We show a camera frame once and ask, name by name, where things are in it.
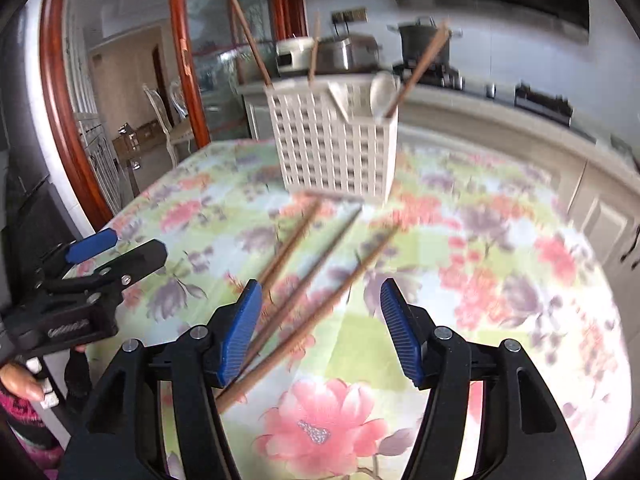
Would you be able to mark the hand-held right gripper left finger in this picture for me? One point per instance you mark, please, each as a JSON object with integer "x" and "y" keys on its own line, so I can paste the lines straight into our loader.
{"x": 240, "y": 330}

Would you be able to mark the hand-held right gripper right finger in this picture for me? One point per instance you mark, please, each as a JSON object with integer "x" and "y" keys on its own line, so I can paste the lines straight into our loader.
{"x": 400, "y": 330}

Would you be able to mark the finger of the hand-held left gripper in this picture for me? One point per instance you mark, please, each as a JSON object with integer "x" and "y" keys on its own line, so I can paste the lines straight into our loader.
{"x": 135, "y": 260}
{"x": 92, "y": 246}

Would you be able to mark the white perforated plastic basket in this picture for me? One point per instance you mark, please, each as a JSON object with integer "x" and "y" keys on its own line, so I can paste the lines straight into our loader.
{"x": 330, "y": 150}

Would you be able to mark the person's left forearm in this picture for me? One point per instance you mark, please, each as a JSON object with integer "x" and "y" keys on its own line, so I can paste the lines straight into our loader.
{"x": 20, "y": 422}

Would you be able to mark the person's left hand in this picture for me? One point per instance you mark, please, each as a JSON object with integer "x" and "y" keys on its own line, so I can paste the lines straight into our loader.
{"x": 20, "y": 382}

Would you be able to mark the floral tablecloth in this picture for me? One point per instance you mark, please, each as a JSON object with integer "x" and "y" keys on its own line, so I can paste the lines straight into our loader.
{"x": 500, "y": 260}

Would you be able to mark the white dining chair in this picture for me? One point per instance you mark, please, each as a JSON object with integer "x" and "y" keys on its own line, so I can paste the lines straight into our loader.
{"x": 165, "y": 115}

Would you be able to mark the wooden framed glass door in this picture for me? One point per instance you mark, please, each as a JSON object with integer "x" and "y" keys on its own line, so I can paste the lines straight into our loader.
{"x": 180, "y": 60}

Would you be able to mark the white kitchen counter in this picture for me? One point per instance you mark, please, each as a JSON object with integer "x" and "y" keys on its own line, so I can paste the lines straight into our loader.
{"x": 500, "y": 115}

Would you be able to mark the white plastic spoon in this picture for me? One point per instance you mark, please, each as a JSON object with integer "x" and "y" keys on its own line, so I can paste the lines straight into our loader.
{"x": 382, "y": 92}

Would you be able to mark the white rice cooker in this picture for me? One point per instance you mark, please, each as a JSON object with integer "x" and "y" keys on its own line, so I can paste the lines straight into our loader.
{"x": 292, "y": 55}

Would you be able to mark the black gas stove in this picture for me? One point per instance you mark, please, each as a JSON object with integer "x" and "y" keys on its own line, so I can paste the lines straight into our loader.
{"x": 542, "y": 100}

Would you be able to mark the stainless steel appliance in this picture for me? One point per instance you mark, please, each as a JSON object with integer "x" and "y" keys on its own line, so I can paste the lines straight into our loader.
{"x": 347, "y": 50}

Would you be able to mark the dark metal cooking pot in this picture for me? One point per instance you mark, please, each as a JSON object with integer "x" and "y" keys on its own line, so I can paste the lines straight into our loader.
{"x": 425, "y": 42}

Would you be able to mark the wall power socket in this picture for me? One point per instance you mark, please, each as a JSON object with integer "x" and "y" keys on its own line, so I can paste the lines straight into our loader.
{"x": 350, "y": 15}

